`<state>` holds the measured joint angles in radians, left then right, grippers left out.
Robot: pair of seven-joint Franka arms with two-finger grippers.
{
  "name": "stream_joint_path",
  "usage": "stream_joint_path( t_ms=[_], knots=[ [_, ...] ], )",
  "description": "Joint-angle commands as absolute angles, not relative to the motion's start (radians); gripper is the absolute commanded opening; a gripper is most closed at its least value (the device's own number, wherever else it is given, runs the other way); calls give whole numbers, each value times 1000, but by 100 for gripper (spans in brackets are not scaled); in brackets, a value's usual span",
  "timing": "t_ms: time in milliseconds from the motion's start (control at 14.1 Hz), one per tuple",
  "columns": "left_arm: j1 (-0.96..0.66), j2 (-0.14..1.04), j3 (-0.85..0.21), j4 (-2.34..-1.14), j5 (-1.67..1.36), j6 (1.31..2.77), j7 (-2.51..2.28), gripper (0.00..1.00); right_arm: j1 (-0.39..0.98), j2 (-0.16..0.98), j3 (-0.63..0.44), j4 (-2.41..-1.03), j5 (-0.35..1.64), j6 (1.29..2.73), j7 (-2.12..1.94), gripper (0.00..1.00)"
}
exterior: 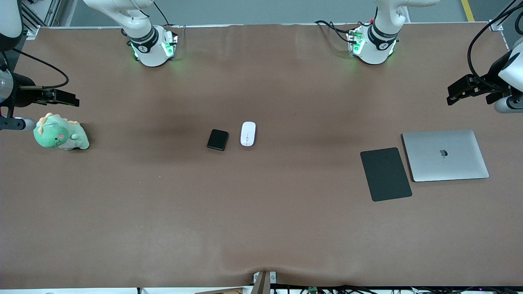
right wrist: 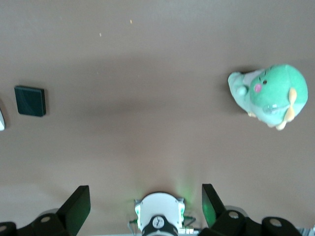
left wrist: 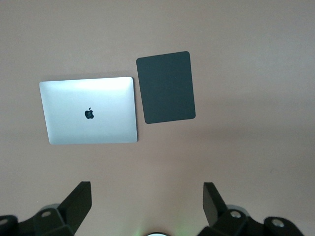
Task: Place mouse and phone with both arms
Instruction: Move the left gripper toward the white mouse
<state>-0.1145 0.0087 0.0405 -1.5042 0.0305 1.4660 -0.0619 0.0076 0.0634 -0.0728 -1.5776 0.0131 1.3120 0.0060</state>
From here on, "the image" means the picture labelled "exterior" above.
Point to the black mouse pad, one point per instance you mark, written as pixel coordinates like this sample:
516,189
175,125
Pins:
386,175

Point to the white computer mouse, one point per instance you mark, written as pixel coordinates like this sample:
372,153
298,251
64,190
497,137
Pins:
248,134

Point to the green dinosaur plush toy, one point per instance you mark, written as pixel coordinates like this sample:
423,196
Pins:
53,136

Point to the aluminium frame profile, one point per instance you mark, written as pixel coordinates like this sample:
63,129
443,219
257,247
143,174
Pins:
41,16
496,25

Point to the grey table clamp bracket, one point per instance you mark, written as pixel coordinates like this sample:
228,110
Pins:
261,283

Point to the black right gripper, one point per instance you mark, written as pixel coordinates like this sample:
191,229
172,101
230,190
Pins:
23,94

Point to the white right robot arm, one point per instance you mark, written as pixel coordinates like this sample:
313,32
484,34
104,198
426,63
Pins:
153,57

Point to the black phone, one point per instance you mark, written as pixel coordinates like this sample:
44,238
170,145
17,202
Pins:
217,140

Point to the silver laptop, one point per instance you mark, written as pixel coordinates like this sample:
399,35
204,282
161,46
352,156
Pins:
445,163

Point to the brown table cover mat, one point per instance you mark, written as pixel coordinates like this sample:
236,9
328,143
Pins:
261,212

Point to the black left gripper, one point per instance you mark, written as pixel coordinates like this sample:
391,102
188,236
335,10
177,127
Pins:
489,81

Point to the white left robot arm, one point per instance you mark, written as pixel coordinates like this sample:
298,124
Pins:
374,55

